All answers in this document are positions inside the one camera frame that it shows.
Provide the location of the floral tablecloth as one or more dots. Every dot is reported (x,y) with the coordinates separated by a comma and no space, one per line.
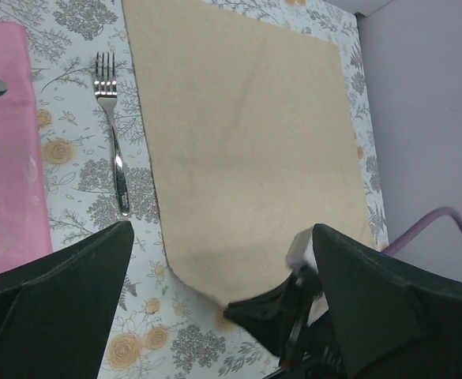
(163,328)

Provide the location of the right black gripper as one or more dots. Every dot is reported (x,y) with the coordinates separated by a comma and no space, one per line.
(292,322)

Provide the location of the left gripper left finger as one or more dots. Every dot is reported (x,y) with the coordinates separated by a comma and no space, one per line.
(56,312)

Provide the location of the silver fork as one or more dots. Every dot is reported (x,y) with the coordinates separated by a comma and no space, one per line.
(106,94)

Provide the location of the beige cloth napkin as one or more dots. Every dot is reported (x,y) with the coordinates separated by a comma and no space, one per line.
(250,139)

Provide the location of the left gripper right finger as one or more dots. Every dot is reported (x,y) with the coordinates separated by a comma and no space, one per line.
(391,319)

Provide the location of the pink placemat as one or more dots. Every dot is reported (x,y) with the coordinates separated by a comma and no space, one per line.
(24,227)

